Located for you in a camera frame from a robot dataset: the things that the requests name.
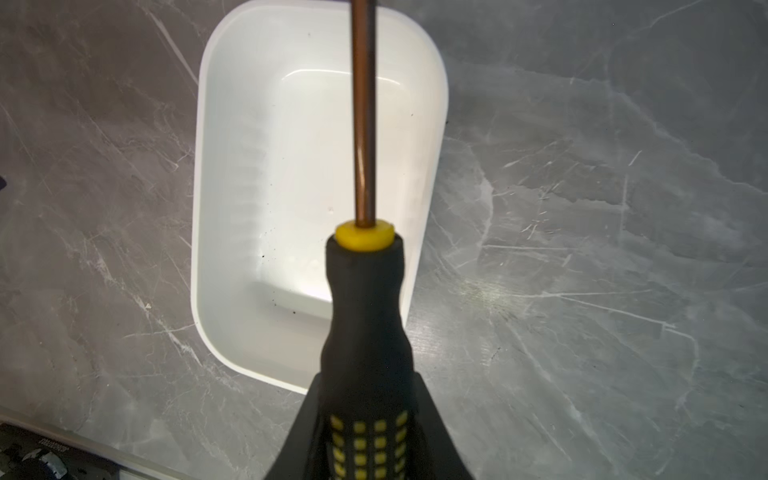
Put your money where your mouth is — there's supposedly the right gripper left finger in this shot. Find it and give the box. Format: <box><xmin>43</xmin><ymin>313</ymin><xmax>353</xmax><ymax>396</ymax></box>
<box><xmin>264</xmin><ymin>374</ymin><xmax>330</xmax><ymax>480</ymax></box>

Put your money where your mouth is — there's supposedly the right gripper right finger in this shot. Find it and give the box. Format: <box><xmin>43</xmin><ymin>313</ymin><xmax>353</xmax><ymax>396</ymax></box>
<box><xmin>407</xmin><ymin>373</ymin><xmax>472</xmax><ymax>480</ymax></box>

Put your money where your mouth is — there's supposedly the white plastic bin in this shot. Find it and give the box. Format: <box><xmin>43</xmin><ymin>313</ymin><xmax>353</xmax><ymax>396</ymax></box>
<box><xmin>190</xmin><ymin>1</ymin><xmax>449</xmax><ymax>393</ymax></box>

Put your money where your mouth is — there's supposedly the black yellow screwdriver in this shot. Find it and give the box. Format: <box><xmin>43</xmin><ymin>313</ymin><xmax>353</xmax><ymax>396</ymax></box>
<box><xmin>319</xmin><ymin>1</ymin><xmax>414</xmax><ymax>479</ymax></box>

